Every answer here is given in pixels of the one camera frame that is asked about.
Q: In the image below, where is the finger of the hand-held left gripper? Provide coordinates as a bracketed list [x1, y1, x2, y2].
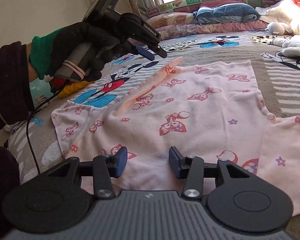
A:
[127, 41, 155, 61]
[147, 42, 168, 58]

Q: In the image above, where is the colourful alphabet foam mat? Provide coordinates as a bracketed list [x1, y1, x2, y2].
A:
[145, 0, 288, 18]

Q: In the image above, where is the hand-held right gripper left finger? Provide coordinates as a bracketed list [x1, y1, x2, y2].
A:
[44, 146, 128, 200]

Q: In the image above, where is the cartoon mouse printed blanket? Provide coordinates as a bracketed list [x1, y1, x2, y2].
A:
[5, 31, 300, 240]

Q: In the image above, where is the red folded garment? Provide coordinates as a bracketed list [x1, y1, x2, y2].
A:
[51, 77, 68, 88]

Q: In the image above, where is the maroon pillow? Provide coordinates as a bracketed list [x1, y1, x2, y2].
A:
[199, 0, 248, 12]

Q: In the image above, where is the yellow folded garment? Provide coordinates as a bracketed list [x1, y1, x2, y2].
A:
[57, 80, 95, 99]

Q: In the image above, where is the person's dark clothing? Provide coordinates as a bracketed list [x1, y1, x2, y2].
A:
[0, 146, 21, 240]

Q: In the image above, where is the white plush toy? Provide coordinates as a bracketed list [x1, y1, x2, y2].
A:
[265, 21, 292, 35]

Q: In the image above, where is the pink printed shirt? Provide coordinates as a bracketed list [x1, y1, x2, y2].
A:
[51, 56, 300, 217]

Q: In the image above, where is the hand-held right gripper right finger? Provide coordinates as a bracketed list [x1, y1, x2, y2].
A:
[169, 146, 253, 200]

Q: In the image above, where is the blue folded quilt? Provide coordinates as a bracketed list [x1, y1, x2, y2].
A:
[192, 4, 260, 25]

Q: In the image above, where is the black cable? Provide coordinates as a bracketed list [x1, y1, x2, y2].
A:
[26, 90, 63, 175]

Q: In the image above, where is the person's left hand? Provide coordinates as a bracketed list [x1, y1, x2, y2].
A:
[29, 21, 131, 81]

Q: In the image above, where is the orange floral pillow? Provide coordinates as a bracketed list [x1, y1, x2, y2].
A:
[146, 12, 198, 27]

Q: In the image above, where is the white quilted garment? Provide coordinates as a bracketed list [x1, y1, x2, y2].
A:
[272, 35, 300, 64]

